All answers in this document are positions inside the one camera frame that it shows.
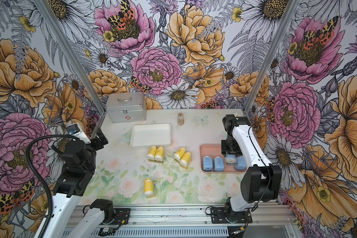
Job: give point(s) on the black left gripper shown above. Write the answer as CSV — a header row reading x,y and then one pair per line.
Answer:
x,y
99,145

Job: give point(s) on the white plastic tray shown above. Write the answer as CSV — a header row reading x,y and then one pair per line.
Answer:
x,y
143,136

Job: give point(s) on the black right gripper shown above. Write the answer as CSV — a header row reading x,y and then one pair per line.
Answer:
x,y
224,148

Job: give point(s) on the yellow pencil sharpener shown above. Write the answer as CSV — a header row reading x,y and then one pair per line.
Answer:
x,y
160,154
185,159
179,153
148,187
151,153

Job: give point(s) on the small glass bottle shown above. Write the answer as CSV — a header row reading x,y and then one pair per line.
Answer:
x,y
180,119

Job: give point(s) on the silver metal case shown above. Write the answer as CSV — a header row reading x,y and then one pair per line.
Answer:
x,y
126,107

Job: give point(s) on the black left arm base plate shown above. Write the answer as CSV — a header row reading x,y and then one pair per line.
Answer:
x,y
121,216

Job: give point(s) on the pink plastic tray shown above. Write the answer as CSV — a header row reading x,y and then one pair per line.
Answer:
x,y
214,150

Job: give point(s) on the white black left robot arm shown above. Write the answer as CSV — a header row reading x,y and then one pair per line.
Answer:
x,y
78,170

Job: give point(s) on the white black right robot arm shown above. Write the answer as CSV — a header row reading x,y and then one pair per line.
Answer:
x,y
262,179

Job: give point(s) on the blue pencil sharpener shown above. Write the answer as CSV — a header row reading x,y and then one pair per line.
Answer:
x,y
219,165
241,163
230,159
207,164

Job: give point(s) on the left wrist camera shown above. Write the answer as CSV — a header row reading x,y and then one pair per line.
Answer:
x,y
77,131

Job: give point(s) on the aluminium rail frame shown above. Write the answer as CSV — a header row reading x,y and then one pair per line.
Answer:
x,y
269,220

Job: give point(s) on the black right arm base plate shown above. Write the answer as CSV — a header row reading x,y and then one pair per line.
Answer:
x,y
221,215

